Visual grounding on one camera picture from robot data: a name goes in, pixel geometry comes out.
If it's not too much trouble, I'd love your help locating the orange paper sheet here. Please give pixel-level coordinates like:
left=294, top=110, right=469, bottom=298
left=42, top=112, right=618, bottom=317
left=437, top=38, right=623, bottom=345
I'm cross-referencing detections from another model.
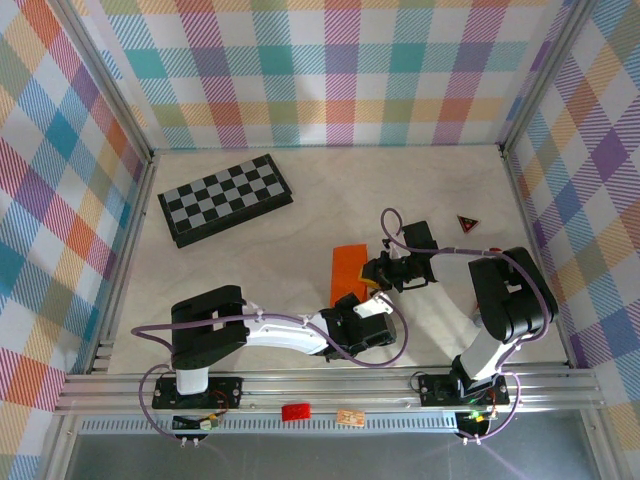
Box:
left=329, top=243, right=374, bottom=306

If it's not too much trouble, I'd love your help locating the red plastic block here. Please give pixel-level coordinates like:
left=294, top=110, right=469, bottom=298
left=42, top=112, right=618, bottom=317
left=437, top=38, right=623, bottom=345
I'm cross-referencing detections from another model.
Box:
left=281, top=402, right=312, bottom=422

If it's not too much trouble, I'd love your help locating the black and grey chessboard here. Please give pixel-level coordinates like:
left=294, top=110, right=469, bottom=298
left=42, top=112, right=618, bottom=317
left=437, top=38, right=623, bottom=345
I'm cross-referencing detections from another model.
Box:
left=157, top=153, right=295, bottom=250

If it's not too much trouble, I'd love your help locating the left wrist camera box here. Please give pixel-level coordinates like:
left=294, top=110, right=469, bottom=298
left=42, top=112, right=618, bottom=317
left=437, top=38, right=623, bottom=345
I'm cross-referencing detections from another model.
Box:
left=352, top=294, right=394, bottom=317

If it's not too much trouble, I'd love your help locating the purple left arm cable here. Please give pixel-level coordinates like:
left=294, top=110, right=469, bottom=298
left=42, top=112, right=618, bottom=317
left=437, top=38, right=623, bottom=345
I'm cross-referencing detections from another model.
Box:
left=130, top=292, right=409, bottom=444

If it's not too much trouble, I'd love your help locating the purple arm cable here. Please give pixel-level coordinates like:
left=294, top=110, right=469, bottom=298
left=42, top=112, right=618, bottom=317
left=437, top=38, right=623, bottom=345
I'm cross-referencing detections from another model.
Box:
left=130, top=292, right=409, bottom=444
left=380, top=207, right=549, bottom=444

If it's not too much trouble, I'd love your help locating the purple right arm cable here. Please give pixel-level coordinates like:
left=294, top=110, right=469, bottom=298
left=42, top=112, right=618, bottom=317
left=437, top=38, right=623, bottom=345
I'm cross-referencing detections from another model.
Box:
left=380, top=207, right=549, bottom=444

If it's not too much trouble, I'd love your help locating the wide aluminium base rail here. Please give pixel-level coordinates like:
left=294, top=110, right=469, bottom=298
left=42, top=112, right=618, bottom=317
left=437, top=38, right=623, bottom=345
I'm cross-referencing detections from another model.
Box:
left=54, top=368, right=604, bottom=415

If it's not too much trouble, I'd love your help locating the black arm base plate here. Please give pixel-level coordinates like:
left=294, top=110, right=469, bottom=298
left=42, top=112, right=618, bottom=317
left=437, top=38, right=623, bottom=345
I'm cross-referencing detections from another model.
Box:
left=152, top=375, right=245, bottom=410
left=418, top=373, right=511, bottom=407

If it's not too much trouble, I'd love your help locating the aluminium side rail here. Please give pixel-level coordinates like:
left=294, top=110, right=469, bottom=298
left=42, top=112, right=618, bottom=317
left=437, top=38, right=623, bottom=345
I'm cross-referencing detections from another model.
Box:
left=498, top=147, right=574, bottom=369
left=84, top=152, right=159, bottom=376

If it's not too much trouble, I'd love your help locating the slotted grey cable duct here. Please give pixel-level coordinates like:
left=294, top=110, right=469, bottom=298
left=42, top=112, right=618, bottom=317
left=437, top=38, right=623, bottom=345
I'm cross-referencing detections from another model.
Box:
left=79, top=413, right=494, bottom=435

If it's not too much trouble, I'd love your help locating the small circuit board with wires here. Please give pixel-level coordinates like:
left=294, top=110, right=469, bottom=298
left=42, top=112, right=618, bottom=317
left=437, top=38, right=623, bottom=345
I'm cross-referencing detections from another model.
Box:
left=457, top=410, right=494, bottom=440
left=172, top=413, right=222, bottom=432

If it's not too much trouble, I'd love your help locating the aluminium frame post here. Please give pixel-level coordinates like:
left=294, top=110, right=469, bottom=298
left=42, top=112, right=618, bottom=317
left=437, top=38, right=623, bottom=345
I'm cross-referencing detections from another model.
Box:
left=47, top=0, right=156, bottom=161
left=498, top=0, right=601, bottom=154

